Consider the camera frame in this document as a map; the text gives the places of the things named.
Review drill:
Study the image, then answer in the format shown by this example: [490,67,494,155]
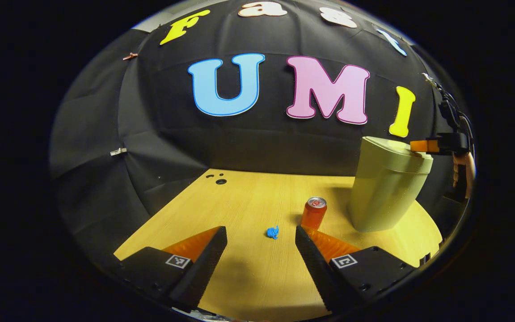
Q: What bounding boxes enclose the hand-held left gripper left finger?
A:
[114,226,228,314]

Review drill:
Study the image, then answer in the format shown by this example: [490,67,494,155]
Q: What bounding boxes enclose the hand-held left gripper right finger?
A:
[295,225,419,313]

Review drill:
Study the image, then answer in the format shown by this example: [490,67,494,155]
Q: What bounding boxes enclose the red pop can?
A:
[301,197,328,231]

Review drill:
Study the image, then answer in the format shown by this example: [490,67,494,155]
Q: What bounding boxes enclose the pale green desktop garbage bin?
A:
[347,136,434,233]

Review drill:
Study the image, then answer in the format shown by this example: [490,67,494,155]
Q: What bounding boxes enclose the wooden desktop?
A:
[114,169,443,322]

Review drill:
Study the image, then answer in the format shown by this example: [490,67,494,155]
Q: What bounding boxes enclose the black backdrop cloth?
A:
[50,0,475,269]

